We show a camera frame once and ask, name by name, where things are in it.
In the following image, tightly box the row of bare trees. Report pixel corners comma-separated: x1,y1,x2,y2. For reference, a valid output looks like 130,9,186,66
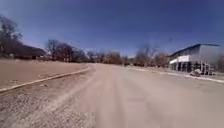
44,39,171,68

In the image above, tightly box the pale gravel road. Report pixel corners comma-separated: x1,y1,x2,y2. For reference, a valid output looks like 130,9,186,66
0,63,224,128

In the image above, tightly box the concrete kerb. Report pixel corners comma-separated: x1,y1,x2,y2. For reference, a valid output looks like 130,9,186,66
0,66,93,94

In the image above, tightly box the dark low building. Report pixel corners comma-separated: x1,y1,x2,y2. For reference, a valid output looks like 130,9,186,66
14,44,48,61

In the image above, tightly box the bare brown dirt ground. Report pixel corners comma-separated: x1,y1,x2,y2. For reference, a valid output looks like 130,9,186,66
0,58,90,90

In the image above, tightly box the white building with dark roof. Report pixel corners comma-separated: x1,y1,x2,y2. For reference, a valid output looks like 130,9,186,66
168,43,224,76

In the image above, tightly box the bare tree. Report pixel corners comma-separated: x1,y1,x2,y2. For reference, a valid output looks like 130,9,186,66
0,15,24,59

